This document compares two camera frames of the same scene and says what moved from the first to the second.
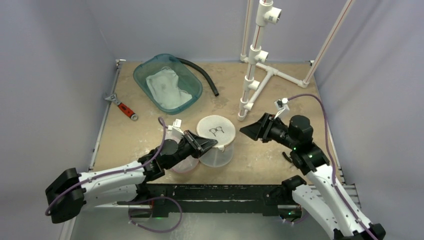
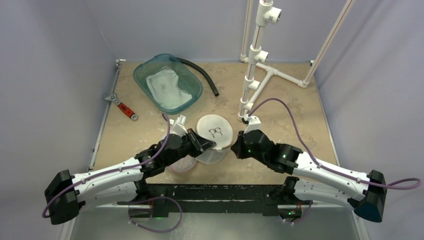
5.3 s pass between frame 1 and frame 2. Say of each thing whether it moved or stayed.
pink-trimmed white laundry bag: stayed
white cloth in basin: stayed
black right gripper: moved
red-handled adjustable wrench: stayed
